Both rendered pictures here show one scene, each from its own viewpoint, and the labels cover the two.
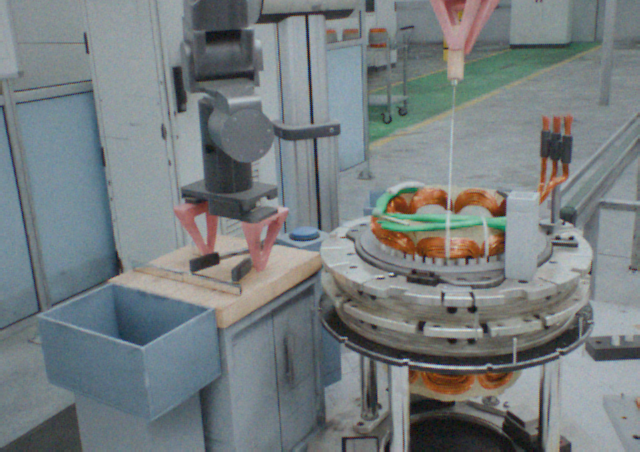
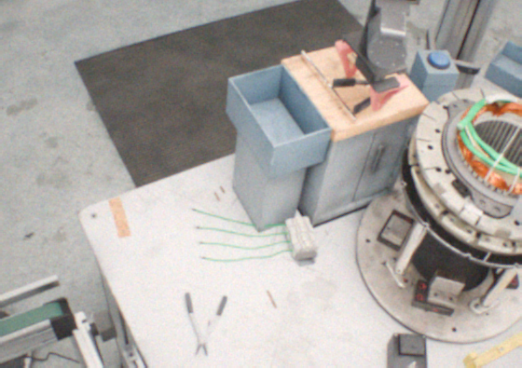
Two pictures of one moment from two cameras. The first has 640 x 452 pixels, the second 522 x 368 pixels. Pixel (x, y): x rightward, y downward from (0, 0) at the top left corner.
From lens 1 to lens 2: 0.44 m
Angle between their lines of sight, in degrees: 39
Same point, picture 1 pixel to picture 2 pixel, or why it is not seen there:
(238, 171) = not seen: hidden behind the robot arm
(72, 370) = (239, 119)
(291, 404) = (370, 178)
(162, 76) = not seen: outside the picture
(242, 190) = not seen: hidden behind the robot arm
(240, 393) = (334, 170)
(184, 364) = (299, 155)
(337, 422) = (399, 193)
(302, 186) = (462, 6)
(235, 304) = (347, 130)
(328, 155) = not seen: outside the picture
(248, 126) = (389, 48)
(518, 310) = (504, 236)
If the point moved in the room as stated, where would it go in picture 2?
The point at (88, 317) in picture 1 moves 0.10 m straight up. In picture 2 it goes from (260, 82) to (266, 39)
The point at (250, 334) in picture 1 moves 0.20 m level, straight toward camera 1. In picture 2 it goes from (353, 143) to (316, 229)
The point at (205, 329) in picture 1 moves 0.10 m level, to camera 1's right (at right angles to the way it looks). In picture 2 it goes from (321, 139) to (376, 165)
